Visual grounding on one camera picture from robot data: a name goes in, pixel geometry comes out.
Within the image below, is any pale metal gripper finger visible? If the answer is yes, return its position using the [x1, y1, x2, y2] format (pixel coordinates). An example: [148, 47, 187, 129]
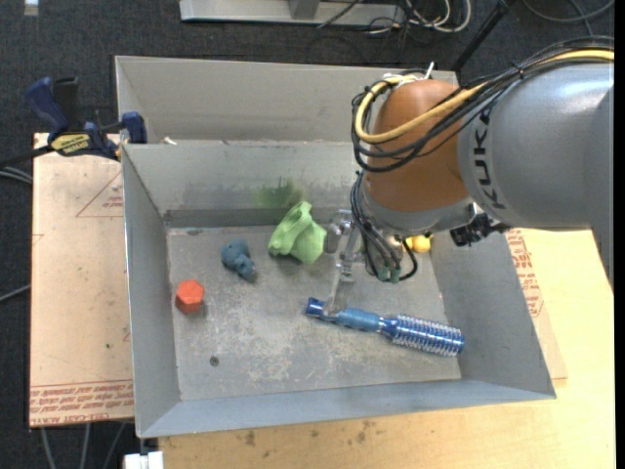
[322, 274, 349, 316]
[332, 275, 358, 318]

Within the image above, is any light green cloth toy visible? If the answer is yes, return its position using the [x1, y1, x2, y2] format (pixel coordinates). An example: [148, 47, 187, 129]
[267, 200, 328, 265]

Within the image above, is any grey metal bin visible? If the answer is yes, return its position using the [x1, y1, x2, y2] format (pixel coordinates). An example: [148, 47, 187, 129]
[114, 55, 558, 440]

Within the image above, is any blue hairbrush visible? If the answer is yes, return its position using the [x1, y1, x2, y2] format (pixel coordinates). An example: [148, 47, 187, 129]
[305, 296, 466, 360]

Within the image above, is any yellow toy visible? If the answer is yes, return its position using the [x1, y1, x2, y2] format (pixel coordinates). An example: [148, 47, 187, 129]
[404, 233, 435, 254]

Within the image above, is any blue-grey toy animal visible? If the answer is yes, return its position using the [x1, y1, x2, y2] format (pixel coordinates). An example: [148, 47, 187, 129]
[220, 237, 259, 283]

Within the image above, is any red hexagonal block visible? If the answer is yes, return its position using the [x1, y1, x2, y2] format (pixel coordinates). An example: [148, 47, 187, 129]
[174, 278, 206, 316]

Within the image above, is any brown cardboard board, red print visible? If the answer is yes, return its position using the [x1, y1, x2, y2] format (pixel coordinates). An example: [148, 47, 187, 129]
[28, 132, 570, 429]

